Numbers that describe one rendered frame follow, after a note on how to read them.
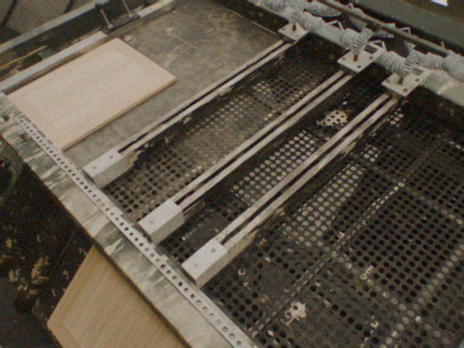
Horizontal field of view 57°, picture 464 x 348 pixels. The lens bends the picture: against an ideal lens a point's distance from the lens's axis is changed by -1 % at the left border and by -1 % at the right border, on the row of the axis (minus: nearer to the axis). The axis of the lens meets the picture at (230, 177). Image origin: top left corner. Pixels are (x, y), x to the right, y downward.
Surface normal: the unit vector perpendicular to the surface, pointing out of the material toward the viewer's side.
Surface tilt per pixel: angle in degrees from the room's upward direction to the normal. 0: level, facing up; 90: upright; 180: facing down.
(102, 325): 90
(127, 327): 90
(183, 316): 51
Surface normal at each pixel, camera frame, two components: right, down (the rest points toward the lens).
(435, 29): -0.48, -0.14
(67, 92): -0.04, -0.62
